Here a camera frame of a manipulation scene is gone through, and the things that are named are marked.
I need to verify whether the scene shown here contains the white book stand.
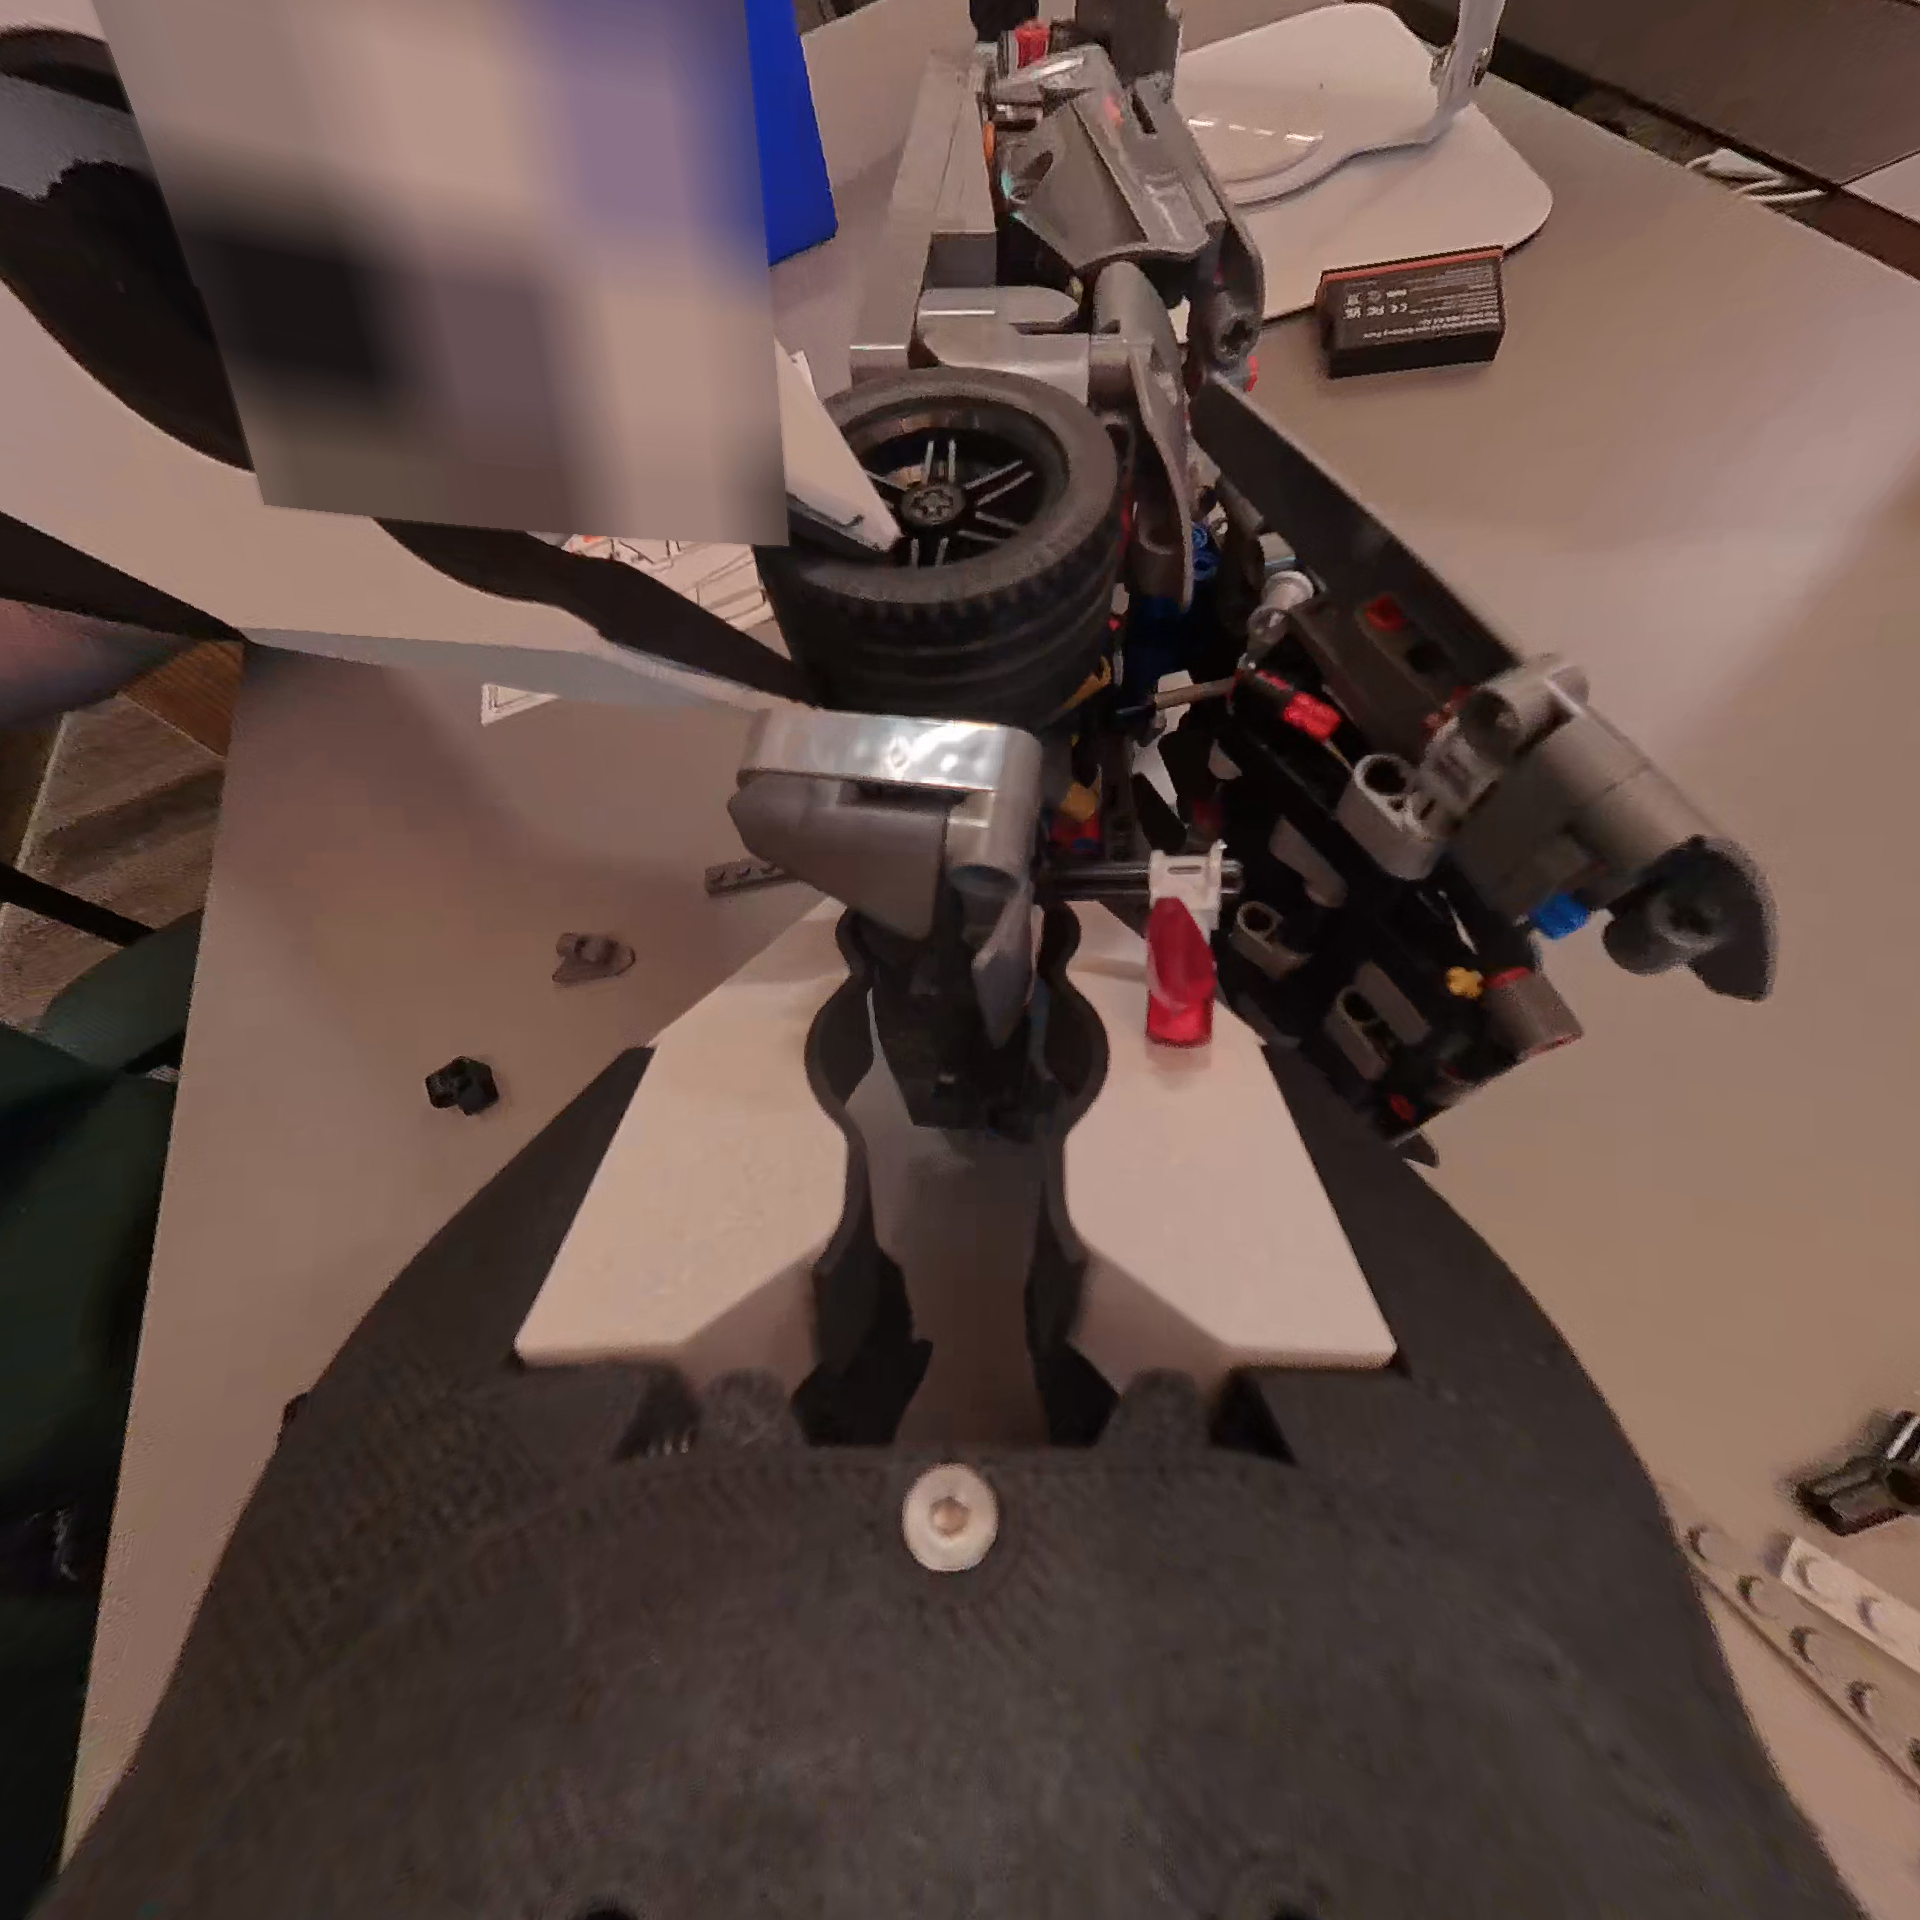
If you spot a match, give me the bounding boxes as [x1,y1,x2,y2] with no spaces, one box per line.
[1167,0,1557,323]

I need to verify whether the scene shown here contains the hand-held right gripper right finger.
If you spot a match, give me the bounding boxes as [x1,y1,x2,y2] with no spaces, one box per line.
[1026,906,1400,1451]

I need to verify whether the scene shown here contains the blue storage bin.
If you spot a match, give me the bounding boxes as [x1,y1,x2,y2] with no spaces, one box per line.
[740,0,839,271]

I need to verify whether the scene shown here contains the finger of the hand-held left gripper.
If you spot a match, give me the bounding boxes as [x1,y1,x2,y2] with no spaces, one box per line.
[0,181,819,709]
[771,343,904,551]

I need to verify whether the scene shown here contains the long grey lego plate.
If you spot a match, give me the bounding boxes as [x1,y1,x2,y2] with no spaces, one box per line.
[1677,1520,1920,1783]

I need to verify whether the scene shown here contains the person's left hand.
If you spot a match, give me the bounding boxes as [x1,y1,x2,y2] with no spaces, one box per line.
[0,601,238,731]

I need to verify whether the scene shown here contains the scattered loose lego pieces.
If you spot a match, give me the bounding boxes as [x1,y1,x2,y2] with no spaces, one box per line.
[1791,1409,1920,1537]

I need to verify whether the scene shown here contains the white cable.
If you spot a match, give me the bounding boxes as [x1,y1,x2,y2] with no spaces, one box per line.
[1685,144,1835,206]

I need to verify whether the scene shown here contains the black battery pack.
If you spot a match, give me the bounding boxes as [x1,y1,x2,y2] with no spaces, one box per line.
[1313,244,1511,384]

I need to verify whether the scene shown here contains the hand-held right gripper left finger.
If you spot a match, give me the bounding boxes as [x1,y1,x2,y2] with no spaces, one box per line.
[509,910,926,1451]

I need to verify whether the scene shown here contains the grey lego car chassis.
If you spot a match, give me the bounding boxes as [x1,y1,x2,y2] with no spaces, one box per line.
[729,0,1277,1143]

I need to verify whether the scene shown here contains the person's green sweater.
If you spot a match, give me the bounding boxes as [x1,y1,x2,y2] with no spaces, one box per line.
[0,915,203,1920]

